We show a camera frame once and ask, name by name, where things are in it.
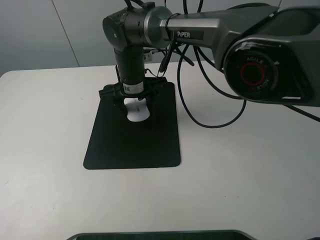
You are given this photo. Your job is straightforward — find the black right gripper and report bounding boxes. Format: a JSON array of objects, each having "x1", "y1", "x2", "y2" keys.
[{"x1": 99, "y1": 77, "x2": 167, "y2": 118}]

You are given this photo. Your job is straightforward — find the white computer mouse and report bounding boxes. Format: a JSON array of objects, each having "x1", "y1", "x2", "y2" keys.
[{"x1": 123, "y1": 98, "x2": 150, "y2": 122}]

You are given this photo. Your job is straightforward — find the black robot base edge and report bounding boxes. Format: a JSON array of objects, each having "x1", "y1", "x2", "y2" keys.
[{"x1": 69, "y1": 230, "x2": 254, "y2": 240}]

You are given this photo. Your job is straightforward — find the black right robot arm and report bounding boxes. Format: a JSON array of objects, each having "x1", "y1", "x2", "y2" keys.
[{"x1": 100, "y1": 1, "x2": 320, "y2": 107}]

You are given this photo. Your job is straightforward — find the black mouse pad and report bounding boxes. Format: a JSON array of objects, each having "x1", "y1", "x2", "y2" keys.
[{"x1": 83, "y1": 82, "x2": 181, "y2": 170}]

